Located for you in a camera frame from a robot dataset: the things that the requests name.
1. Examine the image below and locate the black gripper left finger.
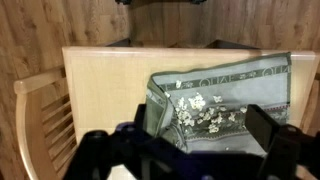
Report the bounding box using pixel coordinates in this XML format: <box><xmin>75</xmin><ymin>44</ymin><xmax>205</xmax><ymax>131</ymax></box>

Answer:
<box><xmin>63</xmin><ymin>103</ymin><xmax>158</xmax><ymax>180</ymax></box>

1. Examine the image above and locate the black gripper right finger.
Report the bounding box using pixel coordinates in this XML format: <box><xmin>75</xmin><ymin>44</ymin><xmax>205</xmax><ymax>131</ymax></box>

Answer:
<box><xmin>245</xmin><ymin>104</ymin><xmax>320</xmax><ymax>180</ymax></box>

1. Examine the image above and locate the green patterned kitchen towel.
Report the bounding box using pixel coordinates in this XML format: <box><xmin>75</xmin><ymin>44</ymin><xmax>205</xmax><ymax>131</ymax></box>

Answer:
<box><xmin>145</xmin><ymin>52</ymin><xmax>293</xmax><ymax>158</ymax></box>

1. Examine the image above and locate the wooden chair back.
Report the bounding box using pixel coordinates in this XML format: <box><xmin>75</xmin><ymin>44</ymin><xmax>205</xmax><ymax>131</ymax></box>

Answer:
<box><xmin>13</xmin><ymin>66</ymin><xmax>79</xmax><ymax>180</ymax></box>

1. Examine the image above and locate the scattered white popcorn pile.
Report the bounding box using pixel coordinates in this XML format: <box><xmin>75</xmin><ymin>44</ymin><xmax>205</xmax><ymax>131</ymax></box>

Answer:
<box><xmin>164</xmin><ymin>79</ymin><xmax>249</xmax><ymax>134</ymax></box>

